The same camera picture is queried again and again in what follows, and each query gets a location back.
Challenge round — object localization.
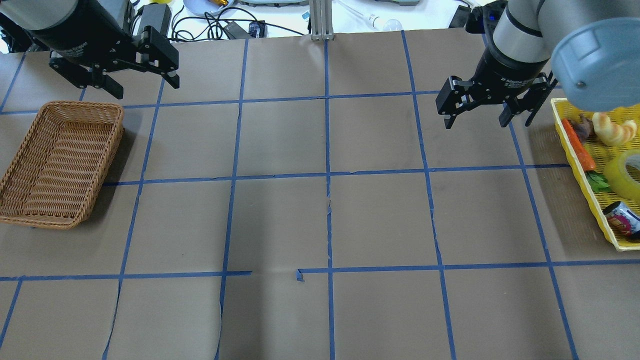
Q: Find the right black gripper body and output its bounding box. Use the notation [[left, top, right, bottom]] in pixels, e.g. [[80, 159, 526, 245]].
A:
[[470, 47, 548, 108]]

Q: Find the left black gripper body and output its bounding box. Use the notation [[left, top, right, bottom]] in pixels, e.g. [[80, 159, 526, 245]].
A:
[[48, 7, 148, 74]]

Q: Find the yellow tape roll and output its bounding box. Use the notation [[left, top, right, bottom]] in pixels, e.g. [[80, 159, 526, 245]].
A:
[[603, 149, 640, 202]]

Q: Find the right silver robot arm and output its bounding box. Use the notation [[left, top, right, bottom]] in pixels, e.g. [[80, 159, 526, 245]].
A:
[[435, 0, 640, 129]]

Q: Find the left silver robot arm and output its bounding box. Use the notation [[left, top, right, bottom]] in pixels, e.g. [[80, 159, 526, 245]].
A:
[[1, 0, 180, 100]]

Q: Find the brown toy root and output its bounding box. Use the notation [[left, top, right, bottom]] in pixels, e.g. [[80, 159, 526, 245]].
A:
[[570, 112, 595, 144]]

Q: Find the blue plate with brass part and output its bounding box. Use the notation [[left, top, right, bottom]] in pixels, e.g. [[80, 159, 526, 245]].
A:
[[183, 0, 236, 17]]

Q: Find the toy croissant bread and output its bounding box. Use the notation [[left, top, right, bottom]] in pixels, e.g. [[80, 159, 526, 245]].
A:
[[591, 112, 638, 147]]

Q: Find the white light bulb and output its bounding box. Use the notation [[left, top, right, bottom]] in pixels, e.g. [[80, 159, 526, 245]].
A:
[[350, 9, 403, 32]]

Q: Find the brown wicker basket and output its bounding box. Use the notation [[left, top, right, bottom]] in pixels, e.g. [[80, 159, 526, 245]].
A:
[[0, 100, 125, 230]]

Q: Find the orange toy carrot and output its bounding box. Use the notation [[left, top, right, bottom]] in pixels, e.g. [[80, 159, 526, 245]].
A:
[[561, 118, 611, 193]]

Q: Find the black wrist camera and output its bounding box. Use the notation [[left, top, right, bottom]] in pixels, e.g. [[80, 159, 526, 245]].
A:
[[464, 0, 508, 34]]

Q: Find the aluminium frame post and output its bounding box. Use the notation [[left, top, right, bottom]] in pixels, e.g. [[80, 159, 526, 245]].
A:
[[308, 0, 335, 42]]

